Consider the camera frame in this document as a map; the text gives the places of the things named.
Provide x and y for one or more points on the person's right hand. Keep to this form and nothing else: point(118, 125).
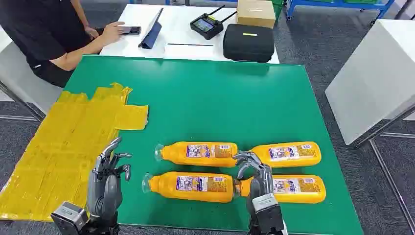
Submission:
point(112, 33)

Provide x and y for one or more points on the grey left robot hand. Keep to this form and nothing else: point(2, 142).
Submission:
point(103, 194)

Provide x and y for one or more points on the person's left hand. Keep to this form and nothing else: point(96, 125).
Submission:
point(91, 32)

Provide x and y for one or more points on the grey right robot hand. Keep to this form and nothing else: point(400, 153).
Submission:
point(266, 181)

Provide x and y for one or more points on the black smartphone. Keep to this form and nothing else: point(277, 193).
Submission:
point(131, 30)

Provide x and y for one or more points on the orange drink bottle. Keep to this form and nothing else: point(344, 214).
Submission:
point(175, 154)
point(309, 155)
point(165, 188)
point(309, 191)

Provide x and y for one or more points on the tablet with blue cover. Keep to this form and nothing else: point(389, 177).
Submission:
point(151, 34)

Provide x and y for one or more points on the person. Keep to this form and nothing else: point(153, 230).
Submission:
point(35, 32)

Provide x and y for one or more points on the yellow plastic sheet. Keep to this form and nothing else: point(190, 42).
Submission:
point(64, 136)

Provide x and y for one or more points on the white desk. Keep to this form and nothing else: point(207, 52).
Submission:
point(181, 16)

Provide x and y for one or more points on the thin black stylus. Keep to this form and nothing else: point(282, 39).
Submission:
point(191, 44)

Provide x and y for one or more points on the white table with metal legs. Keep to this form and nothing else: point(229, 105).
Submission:
point(22, 84)
point(373, 81)

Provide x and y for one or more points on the green table mat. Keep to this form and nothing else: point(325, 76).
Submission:
point(210, 107)

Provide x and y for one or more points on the black remote controller with antennas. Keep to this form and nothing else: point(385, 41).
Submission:
point(206, 26)

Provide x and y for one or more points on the black zippered carry case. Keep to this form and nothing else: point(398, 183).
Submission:
point(248, 43)

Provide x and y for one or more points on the brown cardboard box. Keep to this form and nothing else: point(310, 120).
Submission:
point(256, 13)

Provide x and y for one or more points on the green crate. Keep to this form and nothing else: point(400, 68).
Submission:
point(278, 8)

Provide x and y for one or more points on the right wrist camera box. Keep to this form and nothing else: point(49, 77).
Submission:
point(267, 211)

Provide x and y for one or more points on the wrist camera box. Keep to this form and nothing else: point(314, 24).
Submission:
point(68, 215)
point(267, 211)

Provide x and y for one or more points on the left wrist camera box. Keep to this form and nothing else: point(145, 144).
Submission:
point(68, 215)

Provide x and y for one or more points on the blue metal cart frame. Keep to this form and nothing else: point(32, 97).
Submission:
point(340, 3)

